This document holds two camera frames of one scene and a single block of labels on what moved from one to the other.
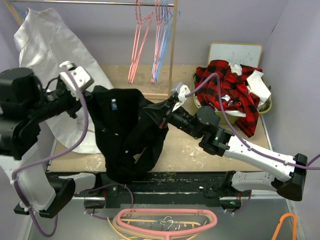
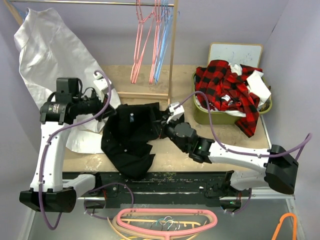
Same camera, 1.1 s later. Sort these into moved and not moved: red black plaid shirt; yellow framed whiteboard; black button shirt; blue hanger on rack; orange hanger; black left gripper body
Moved: black button shirt; black left gripper body
Not moved: red black plaid shirt; blue hanger on rack; yellow framed whiteboard; orange hanger
